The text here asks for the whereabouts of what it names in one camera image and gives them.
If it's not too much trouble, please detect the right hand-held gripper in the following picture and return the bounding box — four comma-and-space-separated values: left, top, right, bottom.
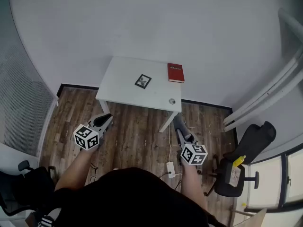
176, 128, 208, 167

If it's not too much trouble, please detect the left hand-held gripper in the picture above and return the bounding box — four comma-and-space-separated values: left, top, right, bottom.
73, 113, 114, 152

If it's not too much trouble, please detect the black framed picture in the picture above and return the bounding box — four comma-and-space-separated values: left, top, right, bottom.
134, 73, 152, 89

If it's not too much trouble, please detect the person's left forearm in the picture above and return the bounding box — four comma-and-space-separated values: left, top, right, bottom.
54, 148, 98, 193

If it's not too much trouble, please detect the person's right forearm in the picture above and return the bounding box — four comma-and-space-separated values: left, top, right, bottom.
181, 164, 209, 212

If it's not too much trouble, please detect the white power strip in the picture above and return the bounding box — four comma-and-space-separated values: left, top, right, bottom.
166, 162, 177, 179

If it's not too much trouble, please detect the white table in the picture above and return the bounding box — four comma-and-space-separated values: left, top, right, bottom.
95, 55, 182, 133

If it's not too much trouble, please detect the yellow bottle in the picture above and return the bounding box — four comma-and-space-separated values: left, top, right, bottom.
232, 155, 247, 167

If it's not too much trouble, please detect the pale printed booklet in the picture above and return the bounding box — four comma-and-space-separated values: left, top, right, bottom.
228, 166, 242, 188

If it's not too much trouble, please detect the black office chair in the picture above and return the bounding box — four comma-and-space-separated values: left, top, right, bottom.
205, 121, 277, 198
0, 160, 57, 218

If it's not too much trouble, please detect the red book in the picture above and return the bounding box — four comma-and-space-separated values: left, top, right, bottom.
167, 62, 185, 84

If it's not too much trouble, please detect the person's black shirt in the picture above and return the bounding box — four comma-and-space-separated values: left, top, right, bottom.
42, 166, 228, 227

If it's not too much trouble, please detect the dotted glass partition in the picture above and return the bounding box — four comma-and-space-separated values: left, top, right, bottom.
0, 41, 59, 156

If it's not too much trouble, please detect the white pipe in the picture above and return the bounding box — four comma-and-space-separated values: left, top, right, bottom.
224, 70, 303, 132
223, 53, 303, 125
277, 7, 303, 46

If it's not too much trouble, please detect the window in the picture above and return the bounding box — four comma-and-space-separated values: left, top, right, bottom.
245, 148, 303, 210

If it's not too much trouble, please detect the light wooden board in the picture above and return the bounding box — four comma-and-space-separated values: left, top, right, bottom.
232, 207, 268, 227

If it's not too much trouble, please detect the black white striped shoe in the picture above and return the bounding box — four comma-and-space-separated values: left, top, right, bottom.
35, 209, 61, 227

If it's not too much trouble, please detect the white cable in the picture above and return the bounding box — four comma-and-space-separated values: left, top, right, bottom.
167, 111, 174, 163

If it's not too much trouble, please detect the black power cable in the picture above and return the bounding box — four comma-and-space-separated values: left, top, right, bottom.
158, 171, 183, 191

